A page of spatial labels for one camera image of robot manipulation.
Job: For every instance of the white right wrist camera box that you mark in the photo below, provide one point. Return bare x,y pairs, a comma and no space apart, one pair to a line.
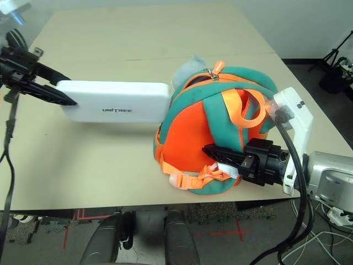
300,121

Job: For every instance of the white Unitree pencil case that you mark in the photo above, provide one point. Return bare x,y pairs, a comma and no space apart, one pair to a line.
115,96

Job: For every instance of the red floor tape lines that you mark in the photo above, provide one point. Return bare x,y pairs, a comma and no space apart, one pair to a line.
80,216

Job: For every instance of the white round floor object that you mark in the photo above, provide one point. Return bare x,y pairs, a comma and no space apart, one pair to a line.
24,218

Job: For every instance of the red floor tape cross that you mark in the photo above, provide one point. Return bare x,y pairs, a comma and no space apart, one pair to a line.
237,233

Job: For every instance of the orange and teal backpack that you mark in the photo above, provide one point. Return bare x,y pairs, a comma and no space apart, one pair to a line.
187,132

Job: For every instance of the black bin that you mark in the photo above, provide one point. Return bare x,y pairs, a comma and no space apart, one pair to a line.
333,80

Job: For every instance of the dark robot left leg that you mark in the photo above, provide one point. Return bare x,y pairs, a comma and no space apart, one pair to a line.
102,243

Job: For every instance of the black tripod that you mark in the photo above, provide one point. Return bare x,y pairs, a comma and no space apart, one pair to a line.
335,51

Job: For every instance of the white power strip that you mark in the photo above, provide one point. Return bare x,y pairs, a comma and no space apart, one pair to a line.
340,215

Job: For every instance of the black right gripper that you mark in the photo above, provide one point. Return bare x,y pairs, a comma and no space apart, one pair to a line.
264,163

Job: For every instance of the dark robot right leg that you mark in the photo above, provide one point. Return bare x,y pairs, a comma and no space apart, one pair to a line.
180,240

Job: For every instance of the dark robot leg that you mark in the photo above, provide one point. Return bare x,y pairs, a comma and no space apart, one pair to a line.
102,243
180,240

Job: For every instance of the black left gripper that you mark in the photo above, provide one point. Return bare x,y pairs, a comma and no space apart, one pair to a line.
16,69

